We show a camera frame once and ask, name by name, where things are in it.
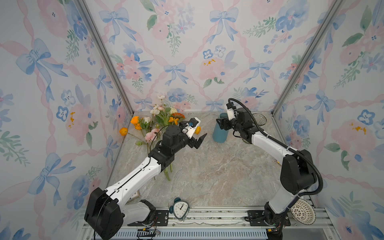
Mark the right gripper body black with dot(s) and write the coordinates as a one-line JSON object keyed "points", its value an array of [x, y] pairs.
{"points": [[227, 123]]}

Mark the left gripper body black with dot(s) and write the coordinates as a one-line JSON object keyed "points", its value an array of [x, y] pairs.
{"points": [[191, 141]]}

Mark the teal ceramic vase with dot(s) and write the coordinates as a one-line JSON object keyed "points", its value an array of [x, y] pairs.
{"points": [[220, 135]]}

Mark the pink carnation flower stem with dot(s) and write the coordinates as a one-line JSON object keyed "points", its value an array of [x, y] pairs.
{"points": [[153, 137]]}

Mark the orange poppy flower stem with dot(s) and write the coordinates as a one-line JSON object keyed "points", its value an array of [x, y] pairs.
{"points": [[170, 158]]}

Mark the orange sunflower stem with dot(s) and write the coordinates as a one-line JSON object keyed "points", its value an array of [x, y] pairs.
{"points": [[178, 115]]}

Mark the white flower stem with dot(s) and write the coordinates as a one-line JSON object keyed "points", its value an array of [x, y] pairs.
{"points": [[164, 113]]}

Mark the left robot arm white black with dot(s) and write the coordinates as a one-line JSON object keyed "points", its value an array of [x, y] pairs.
{"points": [[107, 212]]}

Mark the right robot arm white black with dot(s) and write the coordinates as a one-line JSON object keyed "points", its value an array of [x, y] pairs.
{"points": [[299, 176]]}

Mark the clear glass vase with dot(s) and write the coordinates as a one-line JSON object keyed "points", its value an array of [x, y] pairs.
{"points": [[260, 119]]}

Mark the orange ranunculus flower bunch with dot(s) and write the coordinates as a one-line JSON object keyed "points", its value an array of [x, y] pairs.
{"points": [[139, 124]]}

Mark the playing card box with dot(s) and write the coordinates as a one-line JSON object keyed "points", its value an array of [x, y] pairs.
{"points": [[134, 196]]}

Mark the teal alarm clock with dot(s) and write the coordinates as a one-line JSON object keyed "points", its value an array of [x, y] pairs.
{"points": [[179, 209]]}

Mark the white round perforated disc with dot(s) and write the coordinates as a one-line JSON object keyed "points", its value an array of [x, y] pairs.
{"points": [[303, 212]]}

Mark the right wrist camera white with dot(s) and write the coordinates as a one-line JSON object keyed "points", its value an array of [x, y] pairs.
{"points": [[231, 111]]}

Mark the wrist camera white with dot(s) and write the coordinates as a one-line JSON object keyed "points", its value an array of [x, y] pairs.
{"points": [[231, 111], [191, 126]]}

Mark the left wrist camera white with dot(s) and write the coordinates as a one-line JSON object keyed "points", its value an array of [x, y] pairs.
{"points": [[191, 126]]}

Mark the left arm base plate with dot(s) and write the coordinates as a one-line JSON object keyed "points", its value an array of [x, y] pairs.
{"points": [[157, 218]]}

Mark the aluminium rail frame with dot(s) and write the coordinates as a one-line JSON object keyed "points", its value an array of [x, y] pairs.
{"points": [[227, 223]]}

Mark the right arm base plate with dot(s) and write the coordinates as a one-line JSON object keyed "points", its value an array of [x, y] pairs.
{"points": [[261, 218]]}

